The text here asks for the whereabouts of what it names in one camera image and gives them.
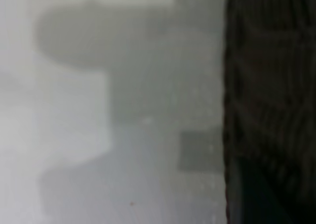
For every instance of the black woven wicker basket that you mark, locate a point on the black woven wicker basket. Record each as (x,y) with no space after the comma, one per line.
(269,90)

